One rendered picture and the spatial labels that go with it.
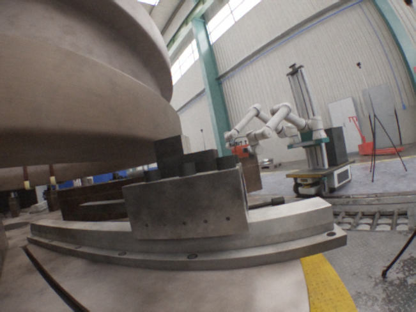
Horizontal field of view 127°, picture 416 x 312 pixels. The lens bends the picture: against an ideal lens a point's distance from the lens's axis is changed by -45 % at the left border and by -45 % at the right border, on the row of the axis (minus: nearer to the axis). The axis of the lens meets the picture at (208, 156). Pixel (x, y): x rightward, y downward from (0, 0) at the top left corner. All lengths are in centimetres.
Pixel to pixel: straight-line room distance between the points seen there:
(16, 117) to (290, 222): 88
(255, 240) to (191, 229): 24
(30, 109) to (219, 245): 74
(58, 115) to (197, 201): 49
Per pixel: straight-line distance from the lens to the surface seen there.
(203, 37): 1403
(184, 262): 75
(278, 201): 139
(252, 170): 196
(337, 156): 274
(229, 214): 61
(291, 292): 59
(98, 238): 107
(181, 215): 64
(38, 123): 52
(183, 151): 74
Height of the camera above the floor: 71
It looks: 2 degrees up
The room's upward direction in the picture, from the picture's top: 11 degrees counter-clockwise
